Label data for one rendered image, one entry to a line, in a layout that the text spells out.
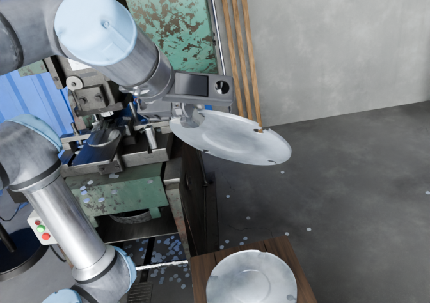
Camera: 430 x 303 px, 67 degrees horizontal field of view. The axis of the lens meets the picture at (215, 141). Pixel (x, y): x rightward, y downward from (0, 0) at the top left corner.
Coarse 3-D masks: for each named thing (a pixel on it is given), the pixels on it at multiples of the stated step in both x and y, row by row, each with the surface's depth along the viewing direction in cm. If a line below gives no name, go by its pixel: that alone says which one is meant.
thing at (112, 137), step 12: (96, 132) 130; (108, 132) 127; (120, 132) 126; (84, 144) 122; (96, 144) 119; (108, 144) 119; (120, 144) 127; (84, 156) 114; (96, 156) 113; (108, 156) 112; (120, 156) 125; (108, 168) 125; (120, 168) 126
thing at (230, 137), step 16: (208, 112) 64; (176, 128) 77; (192, 128) 74; (208, 128) 72; (224, 128) 69; (240, 128) 66; (256, 128) 64; (192, 144) 86; (208, 144) 82; (224, 144) 80; (240, 144) 77; (256, 144) 72; (272, 144) 70; (288, 144) 69; (240, 160) 87; (256, 160) 83
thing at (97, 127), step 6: (102, 120) 139; (108, 120) 138; (120, 120) 136; (126, 120) 135; (132, 120) 139; (96, 126) 135; (102, 126) 134; (108, 126) 133; (114, 126) 132; (120, 126) 131; (126, 126) 131; (132, 126) 138; (126, 132) 132
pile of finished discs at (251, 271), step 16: (240, 256) 116; (256, 256) 115; (272, 256) 114; (224, 272) 112; (240, 272) 110; (256, 272) 109; (272, 272) 109; (288, 272) 108; (208, 288) 107; (224, 288) 106; (240, 288) 105; (256, 288) 104; (272, 288) 104; (288, 288) 103
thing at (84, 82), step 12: (60, 60) 113; (72, 60) 113; (72, 72) 116; (84, 72) 116; (96, 72) 116; (72, 84) 116; (84, 84) 118; (96, 84) 118; (108, 84) 118; (84, 96) 117; (96, 96) 116; (108, 96) 120; (120, 96) 128; (84, 108) 119; (96, 108) 120
